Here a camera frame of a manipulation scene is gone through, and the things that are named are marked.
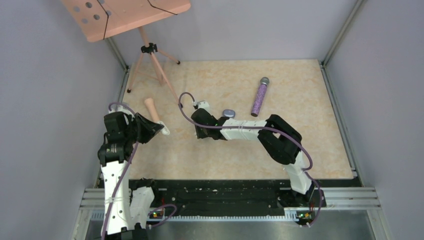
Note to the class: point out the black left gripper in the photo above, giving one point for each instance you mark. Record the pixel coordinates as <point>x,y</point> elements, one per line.
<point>150,128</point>

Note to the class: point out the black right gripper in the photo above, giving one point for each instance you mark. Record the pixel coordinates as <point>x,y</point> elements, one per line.
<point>200,134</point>

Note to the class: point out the white oval charging case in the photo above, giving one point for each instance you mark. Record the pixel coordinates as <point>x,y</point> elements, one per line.
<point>165,131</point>

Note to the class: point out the lavender charging case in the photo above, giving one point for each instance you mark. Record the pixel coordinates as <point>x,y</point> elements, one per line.
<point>229,113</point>

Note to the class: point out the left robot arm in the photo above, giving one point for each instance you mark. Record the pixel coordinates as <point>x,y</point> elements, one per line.
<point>126,211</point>

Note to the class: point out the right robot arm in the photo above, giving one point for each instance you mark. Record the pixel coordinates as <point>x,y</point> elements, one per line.
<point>280,140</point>

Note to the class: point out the purple glitter microphone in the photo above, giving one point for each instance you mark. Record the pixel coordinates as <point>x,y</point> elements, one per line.
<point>260,96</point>

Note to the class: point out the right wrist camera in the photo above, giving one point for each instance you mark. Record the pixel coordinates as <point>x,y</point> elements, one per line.
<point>203,104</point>

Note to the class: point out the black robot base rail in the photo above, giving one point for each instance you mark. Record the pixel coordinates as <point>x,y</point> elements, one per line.
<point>230,198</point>

